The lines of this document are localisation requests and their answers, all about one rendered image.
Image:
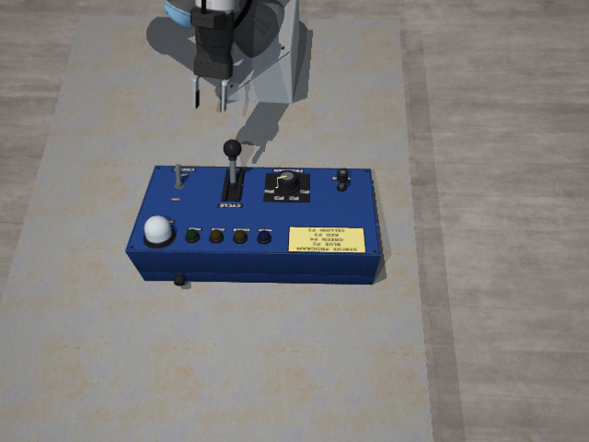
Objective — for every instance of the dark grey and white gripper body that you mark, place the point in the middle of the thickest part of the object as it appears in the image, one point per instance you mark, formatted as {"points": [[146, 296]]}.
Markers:
{"points": [[214, 23]]}

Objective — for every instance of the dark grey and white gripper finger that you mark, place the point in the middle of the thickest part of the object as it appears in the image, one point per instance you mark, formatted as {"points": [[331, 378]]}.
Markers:
{"points": [[196, 91], [224, 93]]}

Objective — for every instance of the blue control console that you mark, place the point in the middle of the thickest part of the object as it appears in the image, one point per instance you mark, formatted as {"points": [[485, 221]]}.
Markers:
{"points": [[261, 225]]}

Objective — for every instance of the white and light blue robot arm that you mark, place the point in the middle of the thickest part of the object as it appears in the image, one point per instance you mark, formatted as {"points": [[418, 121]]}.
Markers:
{"points": [[256, 22]]}

